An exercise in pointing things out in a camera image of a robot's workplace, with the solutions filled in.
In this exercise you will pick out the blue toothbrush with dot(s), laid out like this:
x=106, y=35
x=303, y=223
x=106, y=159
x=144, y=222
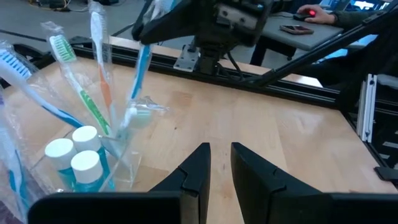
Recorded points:
x=140, y=73
x=12, y=149
x=63, y=115

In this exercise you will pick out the smartphone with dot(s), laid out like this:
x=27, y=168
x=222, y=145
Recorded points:
x=296, y=29

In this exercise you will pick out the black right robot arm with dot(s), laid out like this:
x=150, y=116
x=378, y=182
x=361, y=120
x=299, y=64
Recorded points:
x=211, y=59

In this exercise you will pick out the orange toothbrush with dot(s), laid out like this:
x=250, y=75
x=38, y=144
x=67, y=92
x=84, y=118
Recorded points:
x=105, y=88

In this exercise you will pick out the black computer mouse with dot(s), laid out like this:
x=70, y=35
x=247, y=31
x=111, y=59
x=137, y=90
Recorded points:
x=300, y=17

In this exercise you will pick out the clear acrylic organizer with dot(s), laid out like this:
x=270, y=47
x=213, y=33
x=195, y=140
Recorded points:
x=130, y=168

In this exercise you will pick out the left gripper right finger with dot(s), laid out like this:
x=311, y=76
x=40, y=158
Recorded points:
x=280, y=208

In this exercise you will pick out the silver aluminium extrusion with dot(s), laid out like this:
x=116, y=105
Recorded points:
x=367, y=107

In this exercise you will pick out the person's hand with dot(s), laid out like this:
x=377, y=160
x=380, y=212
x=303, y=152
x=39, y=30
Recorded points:
x=320, y=15

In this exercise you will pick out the grey desk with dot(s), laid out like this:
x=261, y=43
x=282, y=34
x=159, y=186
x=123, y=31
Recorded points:
x=311, y=40

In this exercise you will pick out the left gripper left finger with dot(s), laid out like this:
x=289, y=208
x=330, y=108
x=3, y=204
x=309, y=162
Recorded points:
x=155, y=208

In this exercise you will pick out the person's forearm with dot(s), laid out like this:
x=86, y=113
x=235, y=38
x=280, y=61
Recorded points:
x=354, y=19

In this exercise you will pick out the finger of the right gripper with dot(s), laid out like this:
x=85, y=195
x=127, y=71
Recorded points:
x=177, y=28
x=142, y=15

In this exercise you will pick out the green toothbrush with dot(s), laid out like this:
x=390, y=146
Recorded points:
x=90, y=107

